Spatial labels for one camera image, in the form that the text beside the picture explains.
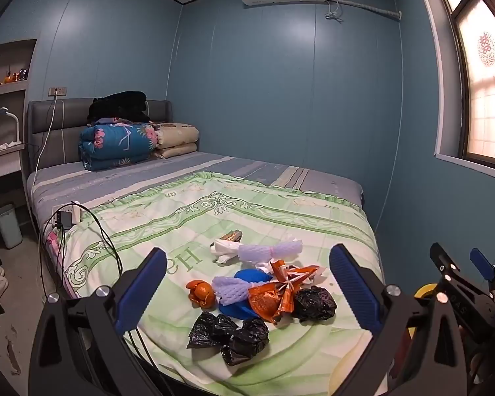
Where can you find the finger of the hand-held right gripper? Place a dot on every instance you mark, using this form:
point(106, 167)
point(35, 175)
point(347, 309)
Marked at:
point(480, 262)
point(443, 266)

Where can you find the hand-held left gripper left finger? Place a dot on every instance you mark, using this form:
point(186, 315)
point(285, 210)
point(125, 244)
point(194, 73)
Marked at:
point(142, 293)

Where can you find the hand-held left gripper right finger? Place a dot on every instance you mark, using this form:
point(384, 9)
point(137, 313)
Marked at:
point(354, 293)

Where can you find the black plastic bag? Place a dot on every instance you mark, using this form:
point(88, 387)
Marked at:
point(247, 340)
point(208, 330)
point(313, 303)

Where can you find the orange peel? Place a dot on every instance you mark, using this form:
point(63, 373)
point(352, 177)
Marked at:
point(200, 293)

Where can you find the orange foil wrapper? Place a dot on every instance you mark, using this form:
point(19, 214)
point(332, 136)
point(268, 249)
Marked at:
point(297, 274)
point(272, 301)

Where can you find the white foam fruit net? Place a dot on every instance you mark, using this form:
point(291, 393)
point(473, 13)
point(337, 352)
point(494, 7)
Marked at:
point(268, 249)
point(235, 286)

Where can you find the white tissue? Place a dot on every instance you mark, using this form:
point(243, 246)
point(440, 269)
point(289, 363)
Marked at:
point(227, 251)

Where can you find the blue plastic bowl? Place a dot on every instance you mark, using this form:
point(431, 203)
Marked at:
point(239, 310)

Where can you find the brown snack wrapper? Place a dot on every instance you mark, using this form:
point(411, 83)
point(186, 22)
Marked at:
point(230, 237)

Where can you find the pink cloth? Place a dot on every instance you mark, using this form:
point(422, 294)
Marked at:
point(52, 240)

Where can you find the white power strip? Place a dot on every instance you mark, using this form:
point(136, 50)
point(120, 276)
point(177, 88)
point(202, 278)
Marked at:
point(75, 212)

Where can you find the black charger adapter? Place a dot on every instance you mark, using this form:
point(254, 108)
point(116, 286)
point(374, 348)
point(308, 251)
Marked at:
point(64, 219)

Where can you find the green patterned blanket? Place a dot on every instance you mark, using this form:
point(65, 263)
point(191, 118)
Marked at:
point(251, 214)

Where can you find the brown framed window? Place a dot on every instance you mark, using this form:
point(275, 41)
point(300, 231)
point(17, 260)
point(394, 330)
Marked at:
point(491, 123)

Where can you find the small white waste bin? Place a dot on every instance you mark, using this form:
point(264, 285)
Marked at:
point(8, 227)

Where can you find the blue floral folded quilt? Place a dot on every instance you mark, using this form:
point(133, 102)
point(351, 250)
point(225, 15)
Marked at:
point(115, 144)

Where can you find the beige pillows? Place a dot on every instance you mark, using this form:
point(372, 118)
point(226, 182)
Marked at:
point(175, 136)

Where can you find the grey bed headboard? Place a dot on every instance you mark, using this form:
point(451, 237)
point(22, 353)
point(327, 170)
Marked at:
point(66, 119)

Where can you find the black clothing pile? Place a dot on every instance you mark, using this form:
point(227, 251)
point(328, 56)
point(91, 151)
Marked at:
point(115, 105)

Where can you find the white bedside desk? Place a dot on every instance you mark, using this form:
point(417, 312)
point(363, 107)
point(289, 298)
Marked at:
point(0, 166)

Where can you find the red paper cutting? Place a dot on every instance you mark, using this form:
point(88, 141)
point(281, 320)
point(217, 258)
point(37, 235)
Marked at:
point(485, 49)

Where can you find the white desk lamp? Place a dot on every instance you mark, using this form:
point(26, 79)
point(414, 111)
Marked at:
point(3, 111)

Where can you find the dark glass ornament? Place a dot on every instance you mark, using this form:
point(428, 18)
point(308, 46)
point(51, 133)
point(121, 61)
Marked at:
point(20, 74)

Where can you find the small orange ornament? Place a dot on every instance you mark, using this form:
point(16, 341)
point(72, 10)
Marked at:
point(9, 77)

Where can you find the white wrapped air conditioner pipe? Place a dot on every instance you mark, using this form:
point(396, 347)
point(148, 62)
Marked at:
point(371, 7)

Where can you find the wall socket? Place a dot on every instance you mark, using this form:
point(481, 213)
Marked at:
point(57, 90)

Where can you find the white wall shelf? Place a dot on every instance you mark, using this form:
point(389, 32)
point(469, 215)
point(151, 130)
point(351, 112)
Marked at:
point(4, 88)

